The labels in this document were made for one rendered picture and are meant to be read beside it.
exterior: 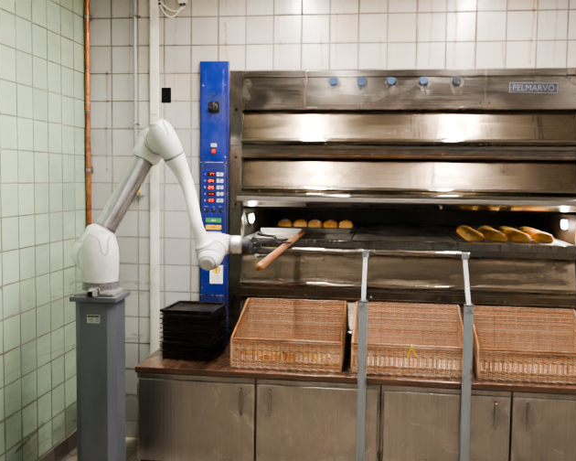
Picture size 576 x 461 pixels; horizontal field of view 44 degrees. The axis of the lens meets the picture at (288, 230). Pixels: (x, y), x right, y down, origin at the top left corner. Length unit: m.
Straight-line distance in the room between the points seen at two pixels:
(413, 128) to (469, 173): 0.38
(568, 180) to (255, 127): 1.68
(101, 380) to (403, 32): 2.31
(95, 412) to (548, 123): 2.65
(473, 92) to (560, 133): 0.49
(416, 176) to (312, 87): 0.74
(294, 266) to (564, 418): 1.55
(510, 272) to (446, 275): 0.34
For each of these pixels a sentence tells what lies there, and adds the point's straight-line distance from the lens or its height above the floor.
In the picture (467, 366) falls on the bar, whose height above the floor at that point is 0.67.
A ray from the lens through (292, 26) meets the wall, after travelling 3.99.
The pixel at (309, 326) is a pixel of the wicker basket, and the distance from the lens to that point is 3.91.
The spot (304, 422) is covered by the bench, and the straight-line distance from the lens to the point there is 3.55.
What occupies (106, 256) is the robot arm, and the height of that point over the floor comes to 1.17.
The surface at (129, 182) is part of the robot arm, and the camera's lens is 3.40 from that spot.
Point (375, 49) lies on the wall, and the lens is 3.93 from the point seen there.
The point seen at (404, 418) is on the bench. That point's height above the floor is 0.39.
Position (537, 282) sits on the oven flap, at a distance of 3.98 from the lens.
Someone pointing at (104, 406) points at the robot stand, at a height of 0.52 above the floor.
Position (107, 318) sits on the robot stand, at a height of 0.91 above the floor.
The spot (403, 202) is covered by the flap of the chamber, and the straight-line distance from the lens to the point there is 3.73.
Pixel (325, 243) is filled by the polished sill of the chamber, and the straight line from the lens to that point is 3.90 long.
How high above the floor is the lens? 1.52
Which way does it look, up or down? 4 degrees down
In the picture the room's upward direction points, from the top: 1 degrees clockwise
